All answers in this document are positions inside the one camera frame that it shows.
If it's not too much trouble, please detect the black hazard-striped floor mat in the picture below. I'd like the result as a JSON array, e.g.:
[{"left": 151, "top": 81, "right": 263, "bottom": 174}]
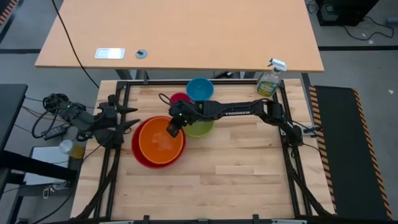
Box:
[{"left": 308, "top": 84, "right": 394, "bottom": 221}]

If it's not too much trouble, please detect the white board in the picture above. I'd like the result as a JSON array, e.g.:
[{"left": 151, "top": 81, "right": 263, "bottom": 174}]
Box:
[{"left": 23, "top": 145, "right": 78, "bottom": 187}]

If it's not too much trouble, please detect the key ring carabiner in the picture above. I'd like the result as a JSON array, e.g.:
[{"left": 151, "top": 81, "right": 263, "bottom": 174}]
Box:
[{"left": 42, "top": 185, "right": 55, "bottom": 200}]

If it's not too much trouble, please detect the beige wooden desk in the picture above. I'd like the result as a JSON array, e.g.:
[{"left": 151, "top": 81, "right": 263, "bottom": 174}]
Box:
[{"left": 34, "top": 0, "right": 325, "bottom": 74}]

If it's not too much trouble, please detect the white-capped yellow bottle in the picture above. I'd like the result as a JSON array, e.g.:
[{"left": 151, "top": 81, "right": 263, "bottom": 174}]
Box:
[{"left": 58, "top": 139, "right": 85, "bottom": 159}]

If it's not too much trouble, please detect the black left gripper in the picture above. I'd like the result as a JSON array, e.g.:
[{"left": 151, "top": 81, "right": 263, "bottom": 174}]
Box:
[{"left": 93, "top": 94, "right": 141, "bottom": 149}]

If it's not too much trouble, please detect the small magenta bowl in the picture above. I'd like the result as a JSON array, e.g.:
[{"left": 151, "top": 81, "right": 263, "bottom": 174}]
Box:
[{"left": 169, "top": 92, "right": 192, "bottom": 105}]

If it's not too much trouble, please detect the green bowl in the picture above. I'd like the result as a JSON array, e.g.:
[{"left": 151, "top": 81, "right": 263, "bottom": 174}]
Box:
[{"left": 182, "top": 119, "right": 215, "bottom": 138}]

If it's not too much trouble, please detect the black power adapter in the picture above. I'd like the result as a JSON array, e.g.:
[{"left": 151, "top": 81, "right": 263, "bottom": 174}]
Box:
[{"left": 41, "top": 123, "right": 71, "bottom": 141}]

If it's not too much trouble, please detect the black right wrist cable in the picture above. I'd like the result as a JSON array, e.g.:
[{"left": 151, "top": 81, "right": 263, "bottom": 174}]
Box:
[{"left": 158, "top": 92, "right": 175, "bottom": 109}]

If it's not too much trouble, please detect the large red bowl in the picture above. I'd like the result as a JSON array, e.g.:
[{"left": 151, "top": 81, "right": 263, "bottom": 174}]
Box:
[{"left": 131, "top": 115, "right": 187, "bottom": 170}]

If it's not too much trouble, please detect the blue bowl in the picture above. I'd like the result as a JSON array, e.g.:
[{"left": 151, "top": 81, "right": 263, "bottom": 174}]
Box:
[{"left": 185, "top": 77, "right": 215, "bottom": 102}]

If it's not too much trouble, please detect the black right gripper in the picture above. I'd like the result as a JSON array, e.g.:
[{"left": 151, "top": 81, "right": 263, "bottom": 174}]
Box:
[{"left": 166, "top": 100, "right": 205, "bottom": 139}]

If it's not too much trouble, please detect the black aluminium table frame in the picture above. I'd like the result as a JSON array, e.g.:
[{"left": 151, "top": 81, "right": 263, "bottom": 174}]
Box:
[{"left": 73, "top": 79, "right": 338, "bottom": 224}]

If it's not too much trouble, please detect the grey connector block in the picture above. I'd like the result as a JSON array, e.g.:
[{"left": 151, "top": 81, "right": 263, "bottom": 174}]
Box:
[{"left": 302, "top": 124, "right": 323, "bottom": 136}]

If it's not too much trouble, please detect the green cleaner spray bottle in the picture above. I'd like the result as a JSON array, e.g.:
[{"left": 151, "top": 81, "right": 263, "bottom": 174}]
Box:
[{"left": 256, "top": 57, "right": 288, "bottom": 98}]

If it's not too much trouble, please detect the black equipment box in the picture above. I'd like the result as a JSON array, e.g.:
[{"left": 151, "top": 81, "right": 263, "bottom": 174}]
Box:
[{"left": 315, "top": 0, "right": 381, "bottom": 27}]

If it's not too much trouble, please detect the black floor cable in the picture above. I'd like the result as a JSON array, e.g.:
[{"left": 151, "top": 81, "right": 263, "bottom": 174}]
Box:
[{"left": 341, "top": 15, "right": 396, "bottom": 42}]

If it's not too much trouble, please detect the long black cable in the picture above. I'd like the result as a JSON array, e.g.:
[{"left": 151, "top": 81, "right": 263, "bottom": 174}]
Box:
[{"left": 50, "top": 0, "right": 101, "bottom": 90}]

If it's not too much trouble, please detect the orange bowl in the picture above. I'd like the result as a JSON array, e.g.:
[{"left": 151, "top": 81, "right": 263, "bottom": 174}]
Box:
[{"left": 138, "top": 116, "right": 184, "bottom": 165}]

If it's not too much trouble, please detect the black side table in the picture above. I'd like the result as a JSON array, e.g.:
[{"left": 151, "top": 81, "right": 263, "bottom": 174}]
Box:
[{"left": 0, "top": 83, "right": 78, "bottom": 224}]

